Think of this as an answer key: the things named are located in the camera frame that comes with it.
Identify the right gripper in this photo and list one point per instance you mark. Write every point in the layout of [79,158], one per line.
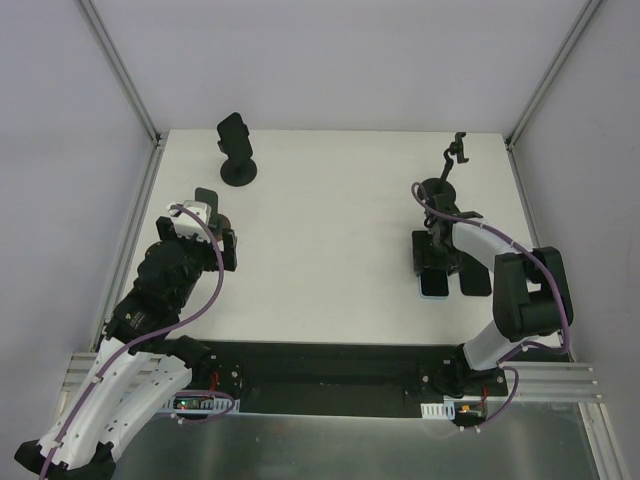
[435,251]

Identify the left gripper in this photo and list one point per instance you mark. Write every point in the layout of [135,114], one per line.
[201,244]

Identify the blue case phone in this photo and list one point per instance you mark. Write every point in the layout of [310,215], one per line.
[433,283]

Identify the black round base stand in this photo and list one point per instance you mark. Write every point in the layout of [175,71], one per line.
[440,186]

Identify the black phone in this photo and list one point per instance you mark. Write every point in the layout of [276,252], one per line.
[234,139]
[474,277]

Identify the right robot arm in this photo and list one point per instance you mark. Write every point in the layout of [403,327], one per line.
[528,287]

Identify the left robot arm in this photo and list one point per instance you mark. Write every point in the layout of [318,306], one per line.
[95,428]

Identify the brown base phone stand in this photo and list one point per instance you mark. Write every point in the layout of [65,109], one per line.
[212,210]

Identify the rear black phone stand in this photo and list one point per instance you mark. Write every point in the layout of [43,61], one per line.
[239,169]

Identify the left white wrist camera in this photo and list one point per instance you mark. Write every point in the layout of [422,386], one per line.
[185,225]

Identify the left aluminium frame post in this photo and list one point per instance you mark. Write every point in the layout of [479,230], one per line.
[106,45]

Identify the aluminium frame post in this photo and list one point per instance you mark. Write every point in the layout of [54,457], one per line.
[588,12]
[106,45]

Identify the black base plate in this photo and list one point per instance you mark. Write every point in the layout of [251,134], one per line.
[379,381]

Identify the left white cable duct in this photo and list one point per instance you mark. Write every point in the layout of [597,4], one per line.
[203,404]

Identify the white cable duct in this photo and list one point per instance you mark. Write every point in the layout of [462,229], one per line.
[203,404]
[445,410]

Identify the right white cable duct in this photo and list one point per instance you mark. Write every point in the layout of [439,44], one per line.
[445,410]

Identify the right aluminium frame post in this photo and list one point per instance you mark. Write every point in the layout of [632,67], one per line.
[588,12]

